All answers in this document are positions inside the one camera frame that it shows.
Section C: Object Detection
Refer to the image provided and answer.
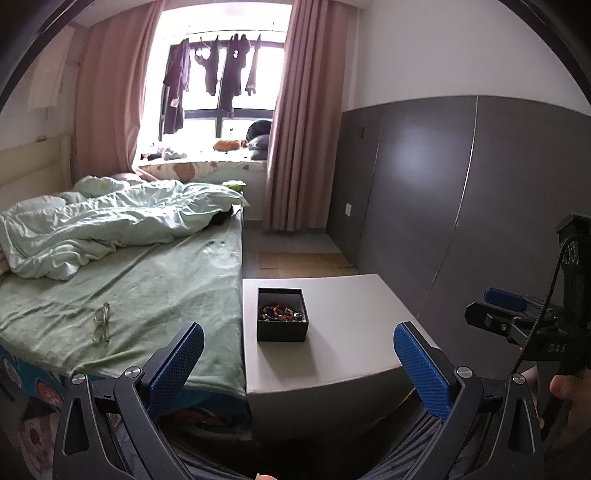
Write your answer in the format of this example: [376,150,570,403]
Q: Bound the black hanging trousers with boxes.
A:
[219,33,250,118]

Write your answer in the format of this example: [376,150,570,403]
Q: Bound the cardboard sheet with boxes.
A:
[259,251,358,278]

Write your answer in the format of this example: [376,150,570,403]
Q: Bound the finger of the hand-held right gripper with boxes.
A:
[464,301,525,344]
[484,287,561,319]

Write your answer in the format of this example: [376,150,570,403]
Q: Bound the beige headboard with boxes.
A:
[0,133,75,213]

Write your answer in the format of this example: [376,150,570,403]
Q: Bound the printed floor mat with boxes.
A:
[16,392,65,472]

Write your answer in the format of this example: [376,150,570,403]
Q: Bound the printed window seat cushion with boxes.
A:
[139,159,269,183]

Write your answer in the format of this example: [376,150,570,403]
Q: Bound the pink curtain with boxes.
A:
[264,0,370,232]
[74,0,164,178]

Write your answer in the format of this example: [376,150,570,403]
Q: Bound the person's right hand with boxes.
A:
[551,367,591,445]

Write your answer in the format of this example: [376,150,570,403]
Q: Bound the clear frame eyeglasses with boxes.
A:
[92,301,113,344]

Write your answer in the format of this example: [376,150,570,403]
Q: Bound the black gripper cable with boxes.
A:
[508,233,571,386]

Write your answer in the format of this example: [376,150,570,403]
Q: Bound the pile of beaded bracelets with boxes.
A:
[259,301,306,322]

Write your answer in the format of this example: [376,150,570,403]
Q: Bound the dark framed window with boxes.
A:
[139,0,294,162]

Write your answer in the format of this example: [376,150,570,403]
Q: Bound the bed with green sheet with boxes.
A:
[0,173,252,430]

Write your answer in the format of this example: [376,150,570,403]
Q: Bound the dark grey pillow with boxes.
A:
[248,135,271,161]

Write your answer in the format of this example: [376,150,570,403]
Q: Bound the white bedside table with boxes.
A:
[242,273,439,409]

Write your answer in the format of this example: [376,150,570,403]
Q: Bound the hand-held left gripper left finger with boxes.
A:
[52,322,206,480]

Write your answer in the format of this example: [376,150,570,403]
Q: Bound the black jewelry box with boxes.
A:
[256,287,309,343]

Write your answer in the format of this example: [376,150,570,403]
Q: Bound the light green duvet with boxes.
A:
[0,176,250,281]

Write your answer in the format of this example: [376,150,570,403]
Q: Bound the heap of clothes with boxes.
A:
[141,148,190,161]

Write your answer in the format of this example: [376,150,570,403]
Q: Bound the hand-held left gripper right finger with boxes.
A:
[392,322,546,480]

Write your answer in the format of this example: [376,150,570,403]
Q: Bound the dark hanging top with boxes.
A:
[203,46,220,95]

